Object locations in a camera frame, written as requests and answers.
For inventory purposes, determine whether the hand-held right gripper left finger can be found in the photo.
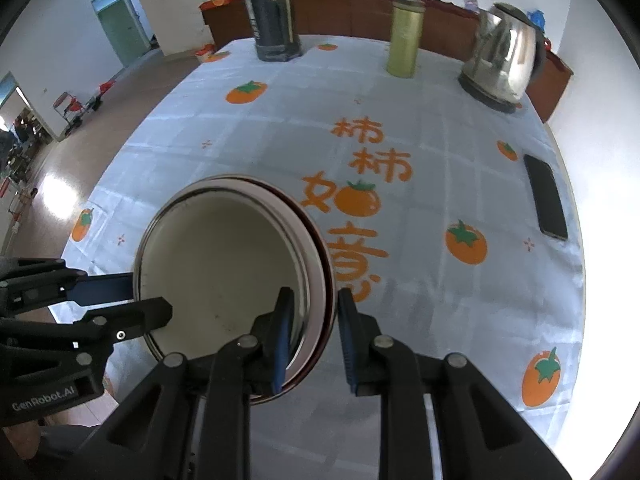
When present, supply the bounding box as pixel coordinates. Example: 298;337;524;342
57;287;297;480

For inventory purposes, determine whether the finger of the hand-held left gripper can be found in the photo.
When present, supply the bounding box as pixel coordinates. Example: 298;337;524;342
60;272;137;307
75;296;174;343

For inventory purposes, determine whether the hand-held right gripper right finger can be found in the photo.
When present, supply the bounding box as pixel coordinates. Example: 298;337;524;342
337;287;573;480

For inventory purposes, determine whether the pink bowl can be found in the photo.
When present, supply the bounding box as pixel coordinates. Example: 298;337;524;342
165;174;336;405

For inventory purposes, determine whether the small white enamel bowl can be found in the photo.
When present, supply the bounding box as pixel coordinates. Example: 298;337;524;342
139;192;301;356

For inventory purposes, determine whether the person's left hand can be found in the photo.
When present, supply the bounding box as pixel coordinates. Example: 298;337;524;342
0;417;48;466

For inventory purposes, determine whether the persimmon printed tablecloth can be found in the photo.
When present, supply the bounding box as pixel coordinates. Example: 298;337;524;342
52;35;586;480

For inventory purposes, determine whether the red folding chair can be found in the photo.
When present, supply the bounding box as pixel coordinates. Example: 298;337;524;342
52;91;83;136

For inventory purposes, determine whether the red small stool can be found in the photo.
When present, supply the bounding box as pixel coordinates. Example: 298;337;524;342
90;80;118;111

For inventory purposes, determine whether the black smartphone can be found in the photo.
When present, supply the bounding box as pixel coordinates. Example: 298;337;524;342
523;155;569;241

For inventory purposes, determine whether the green door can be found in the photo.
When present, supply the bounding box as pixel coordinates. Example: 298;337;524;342
91;0;151;66

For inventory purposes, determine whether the green insulated bottle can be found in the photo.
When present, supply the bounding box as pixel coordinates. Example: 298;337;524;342
386;0;427;79

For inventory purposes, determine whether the large black thermos jug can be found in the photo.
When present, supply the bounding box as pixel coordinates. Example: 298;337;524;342
236;0;302;62

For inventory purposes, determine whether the stainless steel electric kettle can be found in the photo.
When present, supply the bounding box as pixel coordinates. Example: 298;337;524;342
459;2;547;113

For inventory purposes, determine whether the brown wooden sideboard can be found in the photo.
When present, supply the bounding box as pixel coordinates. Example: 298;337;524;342
200;0;573;123

